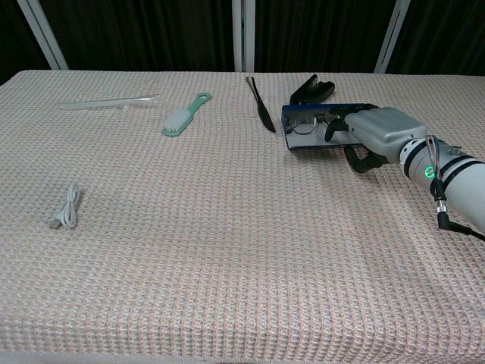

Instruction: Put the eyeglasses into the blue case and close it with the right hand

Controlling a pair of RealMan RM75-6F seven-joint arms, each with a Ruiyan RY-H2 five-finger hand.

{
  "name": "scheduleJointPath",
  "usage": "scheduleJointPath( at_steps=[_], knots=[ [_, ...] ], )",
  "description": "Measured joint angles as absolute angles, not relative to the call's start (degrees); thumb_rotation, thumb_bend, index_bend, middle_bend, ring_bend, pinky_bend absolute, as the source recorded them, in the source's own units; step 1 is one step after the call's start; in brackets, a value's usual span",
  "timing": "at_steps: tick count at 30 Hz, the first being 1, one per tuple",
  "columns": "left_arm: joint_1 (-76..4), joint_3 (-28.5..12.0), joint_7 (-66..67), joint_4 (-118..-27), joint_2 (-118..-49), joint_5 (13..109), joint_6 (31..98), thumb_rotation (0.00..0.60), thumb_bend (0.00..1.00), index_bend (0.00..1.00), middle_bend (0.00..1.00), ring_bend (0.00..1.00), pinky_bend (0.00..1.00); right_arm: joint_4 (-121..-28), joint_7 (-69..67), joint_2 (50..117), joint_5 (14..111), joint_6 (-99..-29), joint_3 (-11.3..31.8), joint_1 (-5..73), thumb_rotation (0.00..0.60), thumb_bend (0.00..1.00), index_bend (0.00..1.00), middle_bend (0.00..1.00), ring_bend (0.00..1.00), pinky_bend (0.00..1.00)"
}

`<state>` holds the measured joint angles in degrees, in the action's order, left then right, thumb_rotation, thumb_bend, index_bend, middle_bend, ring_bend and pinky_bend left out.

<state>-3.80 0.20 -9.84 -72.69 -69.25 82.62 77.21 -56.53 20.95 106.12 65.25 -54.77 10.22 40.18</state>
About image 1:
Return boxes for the black table knife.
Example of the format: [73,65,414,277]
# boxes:
[245,76,277,133]

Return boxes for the black curtain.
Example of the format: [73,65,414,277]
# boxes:
[0,0,485,85]

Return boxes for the grey box with blue edge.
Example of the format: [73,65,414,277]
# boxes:
[280,102,376,152]

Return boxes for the beige waffle tablecloth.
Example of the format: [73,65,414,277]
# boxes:
[0,70,485,364]

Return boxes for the white frame post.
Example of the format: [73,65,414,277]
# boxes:
[231,0,257,73]
[374,0,412,74]
[17,0,69,71]

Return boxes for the black stapler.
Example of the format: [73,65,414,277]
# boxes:
[289,74,336,106]

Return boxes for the clear plastic tube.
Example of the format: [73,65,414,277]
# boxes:
[58,93,162,111]

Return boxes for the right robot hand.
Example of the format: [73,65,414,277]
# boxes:
[324,104,428,174]

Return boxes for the black wire-frame eyeglasses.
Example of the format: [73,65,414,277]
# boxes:
[286,111,334,137]

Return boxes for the green scrubbing brush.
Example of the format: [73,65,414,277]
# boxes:
[161,92,212,137]

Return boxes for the black angled cable plug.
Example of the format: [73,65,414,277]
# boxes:
[433,177,485,242]

